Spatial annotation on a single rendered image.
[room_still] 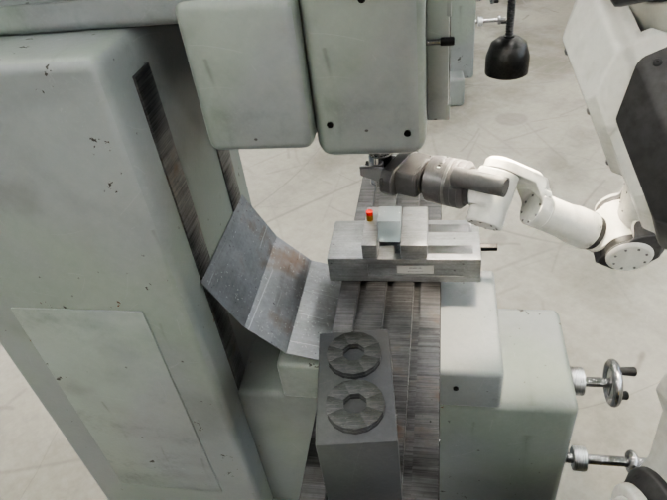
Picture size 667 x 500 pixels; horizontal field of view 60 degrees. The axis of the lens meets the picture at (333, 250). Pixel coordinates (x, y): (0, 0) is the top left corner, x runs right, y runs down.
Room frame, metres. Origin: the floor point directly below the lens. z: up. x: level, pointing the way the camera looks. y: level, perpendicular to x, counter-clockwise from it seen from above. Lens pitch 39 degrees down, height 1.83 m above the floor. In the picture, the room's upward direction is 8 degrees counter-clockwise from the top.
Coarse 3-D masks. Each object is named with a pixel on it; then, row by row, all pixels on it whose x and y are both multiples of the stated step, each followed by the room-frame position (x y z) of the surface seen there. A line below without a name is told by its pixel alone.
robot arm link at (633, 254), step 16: (624, 192) 0.79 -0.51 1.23; (624, 208) 0.78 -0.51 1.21; (624, 224) 0.78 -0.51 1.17; (640, 224) 0.75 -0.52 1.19; (640, 240) 0.74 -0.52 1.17; (656, 240) 0.74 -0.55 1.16; (608, 256) 0.76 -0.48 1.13; (624, 256) 0.75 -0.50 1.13; (640, 256) 0.74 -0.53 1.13; (656, 256) 0.74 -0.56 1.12
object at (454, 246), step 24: (336, 240) 1.11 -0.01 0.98; (360, 240) 1.09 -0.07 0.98; (432, 240) 1.05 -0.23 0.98; (456, 240) 1.04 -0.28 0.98; (336, 264) 1.04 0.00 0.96; (360, 264) 1.02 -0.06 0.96; (384, 264) 1.01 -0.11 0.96; (408, 264) 1.00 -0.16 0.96; (432, 264) 0.99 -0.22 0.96; (456, 264) 0.98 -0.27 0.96; (480, 264) 0.97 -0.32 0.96
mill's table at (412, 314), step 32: (352, 288) 1.01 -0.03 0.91; (384, 288) 0.99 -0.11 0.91; (416, 288) 0.99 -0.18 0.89; (352, 320) 0.90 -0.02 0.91; (384, 320) 0.90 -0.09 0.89; (416, 320) 0.89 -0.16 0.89; (416, 352) 0.80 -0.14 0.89; (416, 384) 0.71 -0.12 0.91; (416, 416) 0.64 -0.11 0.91; (416, 448) 0.57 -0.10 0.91; (320, 480) 0.54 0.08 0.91; (416, 480) 0.51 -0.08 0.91
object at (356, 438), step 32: (320, 352) 0.66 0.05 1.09; (352, 352) 0.65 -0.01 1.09; (384, 352) 0.64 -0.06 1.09; (320, 384) 0.59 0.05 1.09; (352, 384) 0.57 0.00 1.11; (384, 384) 0.57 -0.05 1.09; (320, 416) 0.53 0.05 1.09; (352, 416) 0.51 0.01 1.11; (384, 416) 0.52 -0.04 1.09; (320, 448) 0.48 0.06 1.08; (352, 448) 0.48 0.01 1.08; (384, 448) 0.47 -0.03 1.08; (352, 480) 0.48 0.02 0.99; (384, 480) 0.47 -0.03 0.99
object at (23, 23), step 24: (0, 0) 1.01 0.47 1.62; (24, 0) 1.00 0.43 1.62; (48, 0) 0.99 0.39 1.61; (72, 0) 0.98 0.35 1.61; (96, 0) 0.97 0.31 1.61; (120, 0) 0.96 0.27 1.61; (144, 0) 0.95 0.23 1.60; (168, 0) 0.95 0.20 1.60; (192, 0) 0.94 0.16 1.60; (0, 24) 1.01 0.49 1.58; (24, 24) 1.01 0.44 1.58; (48, 24) 1.00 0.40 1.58; (72, 24) 0.99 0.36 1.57; (96, 24) 0.98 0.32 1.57; (120, 24) 0.97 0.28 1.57; (144, 24) 0.96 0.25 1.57; (168, 24) 0.96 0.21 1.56
